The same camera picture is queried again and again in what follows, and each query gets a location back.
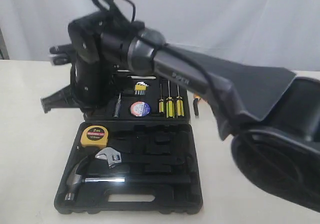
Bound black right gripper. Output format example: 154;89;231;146
40;12;115;113

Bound black electrical tape roll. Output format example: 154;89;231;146
130;101;151;117

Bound yellow measuring tape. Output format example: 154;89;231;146
80;125;109;149

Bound orange black combination pliers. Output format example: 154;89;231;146
192;94;207;119

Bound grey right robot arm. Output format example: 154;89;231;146
41;11;320;214

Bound black plastic tool case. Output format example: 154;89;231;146
54;70;203;214

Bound yellow hex key set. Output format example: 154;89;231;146
134;82;148;95

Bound small yellow black screwdriver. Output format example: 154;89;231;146
158;83;164;114

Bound chrome adjustable wrench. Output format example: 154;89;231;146
95;147;184;168

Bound steel claw hammer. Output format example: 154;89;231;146
65;157;192;201

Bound clear handle tester screwdriver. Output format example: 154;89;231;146
113;92;122;118

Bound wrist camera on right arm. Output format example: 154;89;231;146
49;44;75;66

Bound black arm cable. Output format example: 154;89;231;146
86;0;251;139

